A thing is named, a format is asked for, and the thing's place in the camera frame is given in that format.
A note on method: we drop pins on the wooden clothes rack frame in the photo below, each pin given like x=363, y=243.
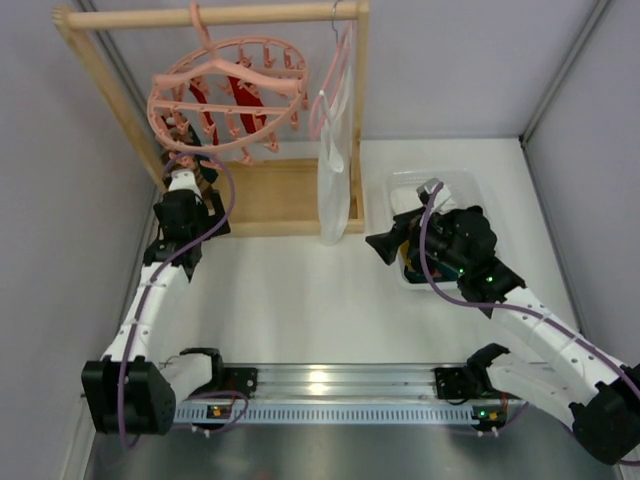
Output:
x=272, y=196

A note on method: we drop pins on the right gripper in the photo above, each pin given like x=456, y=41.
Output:
x=403, y=234

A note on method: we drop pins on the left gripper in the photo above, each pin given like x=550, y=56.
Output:
x=187, y=163

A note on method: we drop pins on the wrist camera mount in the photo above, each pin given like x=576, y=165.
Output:
x=183, y=179
x=435, y=193

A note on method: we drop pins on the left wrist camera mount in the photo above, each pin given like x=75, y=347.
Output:
x=183, y=179

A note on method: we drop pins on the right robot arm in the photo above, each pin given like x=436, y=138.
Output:
x=608, y=426

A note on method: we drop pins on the pink round clip hanger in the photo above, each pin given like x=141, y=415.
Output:
x=195, y=92

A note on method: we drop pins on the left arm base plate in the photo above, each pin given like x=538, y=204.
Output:
x=240, y=379

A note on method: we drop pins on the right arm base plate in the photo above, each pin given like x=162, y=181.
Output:
x=458, y=385

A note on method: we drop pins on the green reindeer sock in basket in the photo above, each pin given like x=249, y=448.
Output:
x=413, y=269

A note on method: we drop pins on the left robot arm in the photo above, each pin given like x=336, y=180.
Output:
x=127, y=390

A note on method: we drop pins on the white slotted cable duct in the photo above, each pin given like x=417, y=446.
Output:
x=336, y=414

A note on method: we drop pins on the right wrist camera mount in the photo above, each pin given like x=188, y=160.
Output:
x=435, y=193

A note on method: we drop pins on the aluminium mounting rail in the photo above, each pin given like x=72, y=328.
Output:
x=350, y=381

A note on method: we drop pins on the white mesh laundry bag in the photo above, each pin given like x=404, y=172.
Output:
x=334, y=162

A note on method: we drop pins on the red sock with trim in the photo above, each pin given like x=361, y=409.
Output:
x=246, y=94

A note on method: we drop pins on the brown striped green sock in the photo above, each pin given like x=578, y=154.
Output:
x=204, y=177

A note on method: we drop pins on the pink wire hanger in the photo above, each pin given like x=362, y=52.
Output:
x=328, y=91

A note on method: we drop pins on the white plastic laundry basket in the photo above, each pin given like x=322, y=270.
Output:
x=461, y=190

